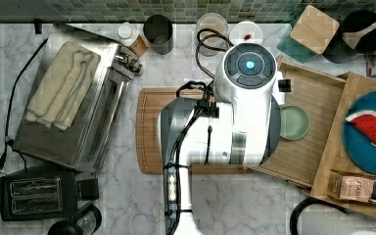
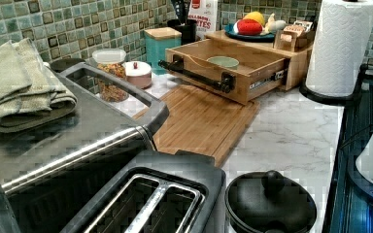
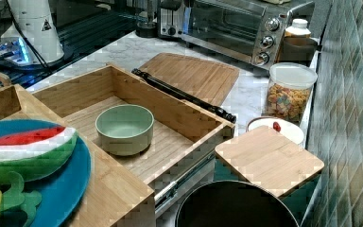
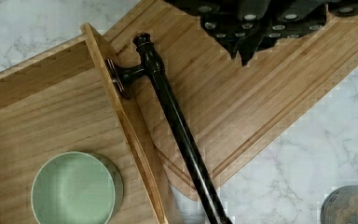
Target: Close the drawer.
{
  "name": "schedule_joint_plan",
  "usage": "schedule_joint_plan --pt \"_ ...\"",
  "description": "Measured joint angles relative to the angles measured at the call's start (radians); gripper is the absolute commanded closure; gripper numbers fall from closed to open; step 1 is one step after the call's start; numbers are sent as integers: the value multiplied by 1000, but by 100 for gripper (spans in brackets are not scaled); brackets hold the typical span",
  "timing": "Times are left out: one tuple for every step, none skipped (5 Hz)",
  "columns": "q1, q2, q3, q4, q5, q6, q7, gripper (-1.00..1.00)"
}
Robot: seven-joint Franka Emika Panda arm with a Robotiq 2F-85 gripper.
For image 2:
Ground wooden drawer with black handle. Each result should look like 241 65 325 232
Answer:
158 39 289 105

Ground wooden drawer cabinet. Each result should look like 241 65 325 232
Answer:
205 30 313 90

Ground bamboo cutting board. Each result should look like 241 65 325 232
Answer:
131 83 261 168

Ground pink white lidded pot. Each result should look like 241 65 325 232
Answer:
123 61 152 88

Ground light green bowl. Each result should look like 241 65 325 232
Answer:
207 56 239 70

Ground teal canister with wooden lid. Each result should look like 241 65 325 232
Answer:
144 27 182 75

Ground black two-slot toaster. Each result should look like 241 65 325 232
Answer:
60 150 225 233

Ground black utensil holder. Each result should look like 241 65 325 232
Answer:
167 0 197 45

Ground clear cereal jar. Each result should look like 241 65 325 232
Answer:
92 49 128 102

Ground blue plate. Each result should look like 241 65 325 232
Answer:
224 23 275 43

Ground white red food box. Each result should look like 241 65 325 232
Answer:
188 0 218 40

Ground red toy fruit slice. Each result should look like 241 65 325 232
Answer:
233 19 263 36

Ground wooden tea bag organizer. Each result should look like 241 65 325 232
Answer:
273 22 315 52

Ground yellow toy fruit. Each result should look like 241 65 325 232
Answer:
244 12 265 26

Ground white toy garlic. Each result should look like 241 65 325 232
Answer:
262 14 287 35

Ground tea bag packets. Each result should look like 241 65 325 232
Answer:
280 20 313 42

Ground black paper towel holder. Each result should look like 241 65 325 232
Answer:
299 64 368 107

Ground stainless steel toaster oven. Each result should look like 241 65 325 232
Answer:
0 63 169 233

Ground folded beige towel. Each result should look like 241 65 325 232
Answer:
0 38 78 133

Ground white paper towel roll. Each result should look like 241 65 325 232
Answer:
306 0 373 94

